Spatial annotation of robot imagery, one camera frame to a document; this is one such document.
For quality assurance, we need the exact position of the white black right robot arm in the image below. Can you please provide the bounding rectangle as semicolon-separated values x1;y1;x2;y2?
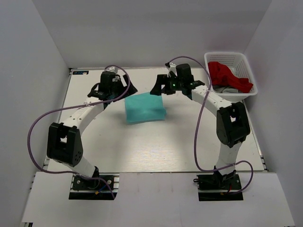
150;62;250;189

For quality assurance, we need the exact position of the grey t shirt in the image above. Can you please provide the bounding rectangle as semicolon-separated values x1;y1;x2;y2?
213;85;242;94

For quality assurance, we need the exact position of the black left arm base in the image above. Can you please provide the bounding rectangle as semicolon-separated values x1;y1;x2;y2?
69;173;119;201

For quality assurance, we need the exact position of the red t shirt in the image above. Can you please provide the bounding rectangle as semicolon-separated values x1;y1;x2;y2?
208;61;253;93

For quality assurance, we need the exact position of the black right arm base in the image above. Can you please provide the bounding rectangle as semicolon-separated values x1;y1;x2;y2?
193;170;243;201

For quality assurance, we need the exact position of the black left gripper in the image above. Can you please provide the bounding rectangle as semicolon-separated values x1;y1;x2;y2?
110;75;138;103

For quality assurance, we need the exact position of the white plastic basket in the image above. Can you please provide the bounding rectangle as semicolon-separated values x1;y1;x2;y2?
204;52;258;102

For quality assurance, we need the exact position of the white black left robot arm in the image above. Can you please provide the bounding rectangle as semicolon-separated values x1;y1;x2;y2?
47;70;137;189

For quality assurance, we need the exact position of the dark label sticker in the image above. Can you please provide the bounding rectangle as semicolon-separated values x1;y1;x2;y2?
72;70;89;75

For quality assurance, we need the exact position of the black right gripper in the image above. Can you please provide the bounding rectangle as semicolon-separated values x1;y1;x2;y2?
150;75;183;96

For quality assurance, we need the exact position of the teal t shirt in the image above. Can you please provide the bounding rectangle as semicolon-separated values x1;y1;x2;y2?
125;92;167;124

